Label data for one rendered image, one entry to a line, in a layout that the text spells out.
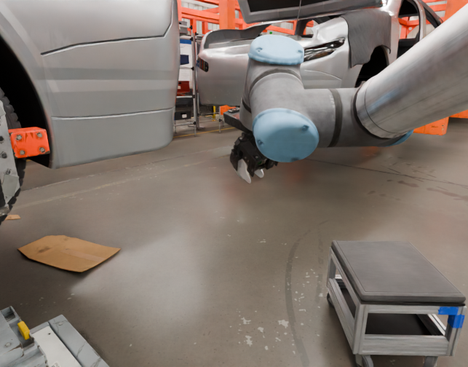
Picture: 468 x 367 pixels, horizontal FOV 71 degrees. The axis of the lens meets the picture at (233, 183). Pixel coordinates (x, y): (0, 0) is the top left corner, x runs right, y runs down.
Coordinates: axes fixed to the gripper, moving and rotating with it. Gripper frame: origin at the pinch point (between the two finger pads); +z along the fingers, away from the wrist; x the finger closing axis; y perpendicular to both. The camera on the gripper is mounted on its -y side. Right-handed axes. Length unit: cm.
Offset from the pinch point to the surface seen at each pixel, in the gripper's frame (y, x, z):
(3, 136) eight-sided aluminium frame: -39, -48, 1
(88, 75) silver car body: -59, -21, 4
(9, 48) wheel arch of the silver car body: -61, -38, -9
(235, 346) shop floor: 27, -10, 77
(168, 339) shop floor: 10, -31, 82
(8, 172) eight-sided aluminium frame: -37, -52, 11
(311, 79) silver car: -104, 147, 87
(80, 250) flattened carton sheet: -74, -53, 132
